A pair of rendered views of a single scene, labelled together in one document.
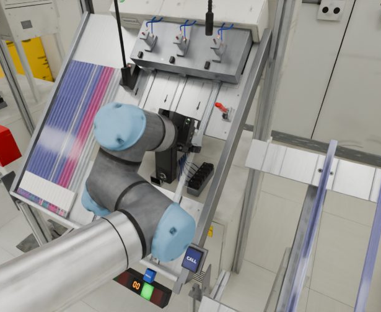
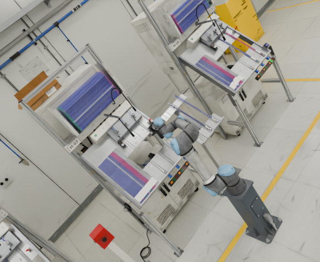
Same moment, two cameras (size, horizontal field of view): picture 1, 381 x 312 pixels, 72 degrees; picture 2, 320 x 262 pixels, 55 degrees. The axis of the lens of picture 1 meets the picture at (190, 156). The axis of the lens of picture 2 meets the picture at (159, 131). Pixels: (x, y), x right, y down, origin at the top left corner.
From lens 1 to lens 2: 2.33 m
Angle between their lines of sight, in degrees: 43
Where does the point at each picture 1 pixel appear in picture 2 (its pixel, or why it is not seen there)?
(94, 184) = (167, 130)
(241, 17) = (127, 106)
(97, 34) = (93, 155)
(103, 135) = (161, 122)
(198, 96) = (139, 128)
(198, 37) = (125, 119)
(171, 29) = (116, 125)
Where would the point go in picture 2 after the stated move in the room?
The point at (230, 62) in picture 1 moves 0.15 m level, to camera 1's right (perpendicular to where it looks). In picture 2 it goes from (137, 114) to (143, 104)
